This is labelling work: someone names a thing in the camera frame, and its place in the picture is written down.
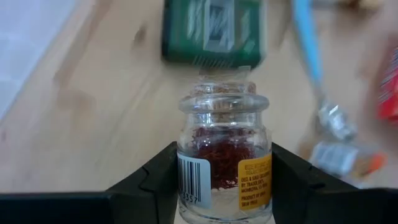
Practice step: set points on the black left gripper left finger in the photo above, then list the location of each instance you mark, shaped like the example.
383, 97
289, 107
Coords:
149, 193

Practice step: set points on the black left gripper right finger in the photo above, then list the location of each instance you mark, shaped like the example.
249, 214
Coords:
298, 193

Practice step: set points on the small glass jar yellow label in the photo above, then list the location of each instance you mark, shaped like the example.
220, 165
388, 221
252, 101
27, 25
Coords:
335, 158

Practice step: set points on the small glass saffron jar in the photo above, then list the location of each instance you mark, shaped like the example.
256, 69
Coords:
224, 149

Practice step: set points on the green tin box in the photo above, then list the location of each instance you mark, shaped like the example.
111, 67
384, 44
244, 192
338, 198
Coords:
186, 31

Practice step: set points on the red beef ramen packet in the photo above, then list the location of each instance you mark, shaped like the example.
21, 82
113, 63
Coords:
390, 102

